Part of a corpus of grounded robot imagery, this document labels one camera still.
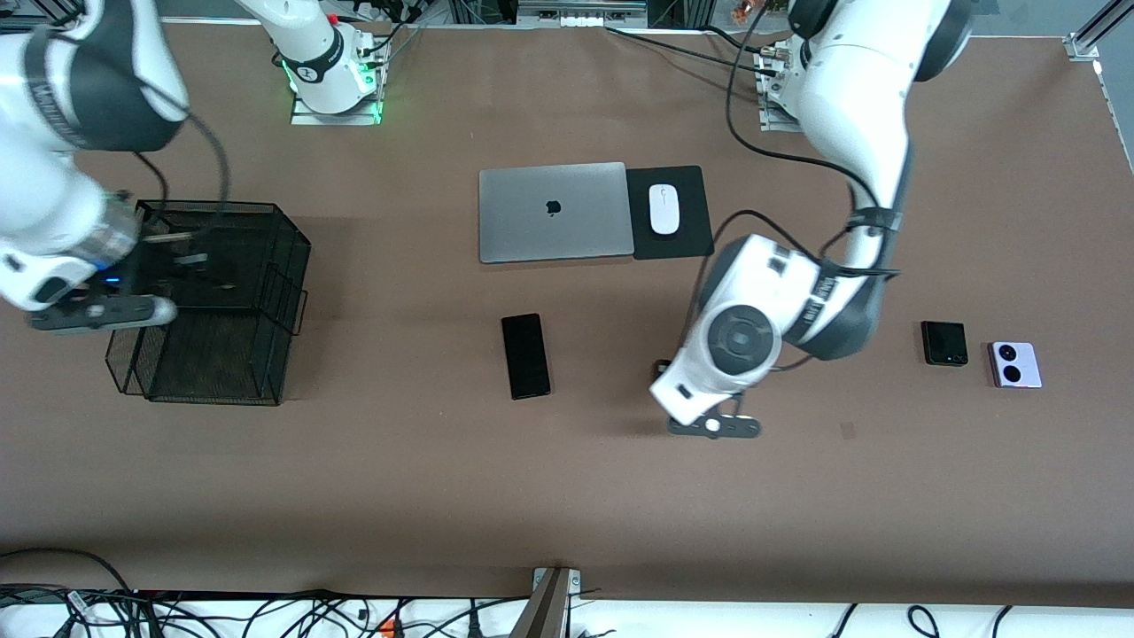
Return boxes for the black mouse pad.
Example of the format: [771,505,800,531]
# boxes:
[625,165,716,261]

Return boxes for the aluminium camera mount post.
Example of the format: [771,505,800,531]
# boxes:
[509,567,583,638]

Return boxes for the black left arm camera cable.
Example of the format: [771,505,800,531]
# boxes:
[682,9,905,373]

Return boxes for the silver closed laptop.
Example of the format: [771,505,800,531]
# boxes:
[478,161,636,265]

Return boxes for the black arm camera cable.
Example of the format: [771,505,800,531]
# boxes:
[133,106,232,214]
[682,9,905,373]

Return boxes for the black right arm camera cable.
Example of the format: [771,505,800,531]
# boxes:
[133,106,232,214]

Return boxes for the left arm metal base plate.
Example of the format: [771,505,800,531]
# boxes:
[757,44,805,134]

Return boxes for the white power strip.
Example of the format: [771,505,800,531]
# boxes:
[518,0,648,27]

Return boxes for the tangled black floor cables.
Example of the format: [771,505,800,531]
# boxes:
[0,585,532,638]

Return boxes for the black cable across table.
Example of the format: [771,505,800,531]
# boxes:
[605,25,781,72]

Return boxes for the black wire mesh tray organizer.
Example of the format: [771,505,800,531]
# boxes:
[105,199,313,407]

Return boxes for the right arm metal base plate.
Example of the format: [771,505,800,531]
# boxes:
[291,44,385,127]

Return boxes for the aluminium table edge rail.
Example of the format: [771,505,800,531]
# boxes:
[1097,60,1134,174]

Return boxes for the long black smartphone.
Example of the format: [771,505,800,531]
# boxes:
[501,313,552,401]

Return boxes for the aluminium frame profile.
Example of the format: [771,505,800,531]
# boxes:
[1066,0,1134,63]

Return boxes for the black flip phone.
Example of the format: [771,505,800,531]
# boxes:
[920,321,969,368]

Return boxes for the black looped floor cable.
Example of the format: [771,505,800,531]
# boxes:
[0,548,134,593]

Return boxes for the lavender flip phone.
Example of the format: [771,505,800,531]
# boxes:
[988,341,1044,390]

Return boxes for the white computer mouse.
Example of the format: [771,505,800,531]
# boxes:
[649,183,681,236]

